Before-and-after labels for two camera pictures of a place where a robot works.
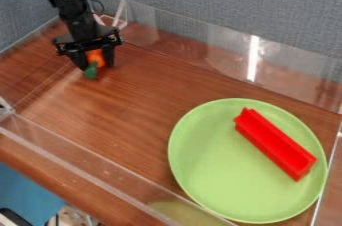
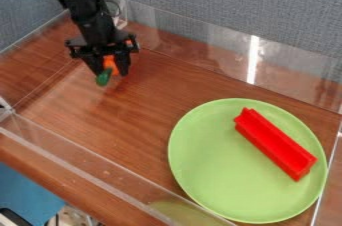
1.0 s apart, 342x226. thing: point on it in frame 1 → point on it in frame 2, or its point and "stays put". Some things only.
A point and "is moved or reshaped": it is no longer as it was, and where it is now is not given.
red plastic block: (275, 144) stays put
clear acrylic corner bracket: (110, 21) stays put
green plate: (223, 176) stays put
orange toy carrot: (96, 61) is moved or reshaped
